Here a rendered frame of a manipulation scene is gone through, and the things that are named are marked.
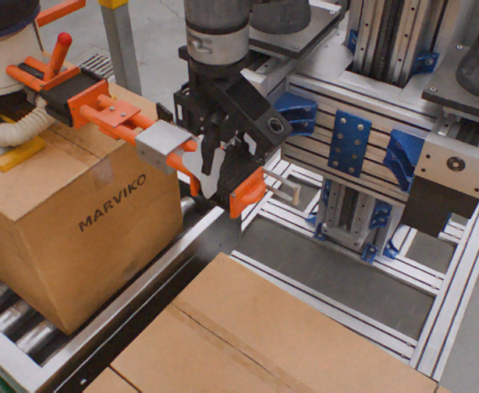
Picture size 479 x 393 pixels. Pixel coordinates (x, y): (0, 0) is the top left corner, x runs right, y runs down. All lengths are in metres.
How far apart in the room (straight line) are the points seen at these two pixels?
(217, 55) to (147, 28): 2.92
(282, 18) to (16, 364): 0.94
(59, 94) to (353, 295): 1.13
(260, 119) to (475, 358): 1.47
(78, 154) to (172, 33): 2.46
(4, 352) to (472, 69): 1.12
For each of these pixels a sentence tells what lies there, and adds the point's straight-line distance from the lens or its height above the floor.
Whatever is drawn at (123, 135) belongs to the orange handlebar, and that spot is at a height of 1.08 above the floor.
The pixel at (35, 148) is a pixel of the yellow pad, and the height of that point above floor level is 0.96.
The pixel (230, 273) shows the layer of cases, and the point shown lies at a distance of 1.31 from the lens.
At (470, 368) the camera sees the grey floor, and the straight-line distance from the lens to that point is 1.94.
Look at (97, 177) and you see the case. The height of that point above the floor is 0.92.
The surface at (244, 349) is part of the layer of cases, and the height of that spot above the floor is 0.54.
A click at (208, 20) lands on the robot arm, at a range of 0.59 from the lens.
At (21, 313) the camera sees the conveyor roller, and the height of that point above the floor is 0.54.
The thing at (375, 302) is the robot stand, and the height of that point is 0.21.
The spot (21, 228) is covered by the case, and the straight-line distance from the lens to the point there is 0.97.
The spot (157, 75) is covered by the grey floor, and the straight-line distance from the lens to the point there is 3.03.
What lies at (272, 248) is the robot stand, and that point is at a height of 0.21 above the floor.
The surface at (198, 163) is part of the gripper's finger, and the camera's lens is 0.71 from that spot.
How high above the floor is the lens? 1.61
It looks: 46 degrees down
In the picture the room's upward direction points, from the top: straight up
